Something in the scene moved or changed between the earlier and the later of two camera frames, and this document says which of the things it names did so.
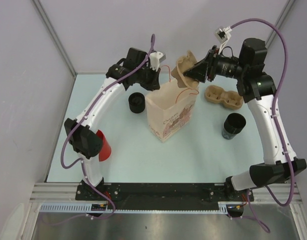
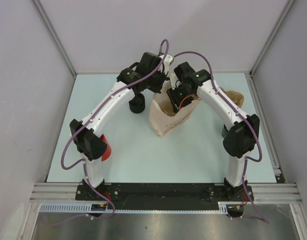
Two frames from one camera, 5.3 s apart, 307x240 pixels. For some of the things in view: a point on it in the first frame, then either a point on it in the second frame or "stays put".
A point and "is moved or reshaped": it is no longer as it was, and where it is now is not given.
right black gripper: [198, 71] to [176, 102]
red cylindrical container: [105, 152] stays put
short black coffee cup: [136, 102] stays put
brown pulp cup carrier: [183, 63] is moved or reshaped
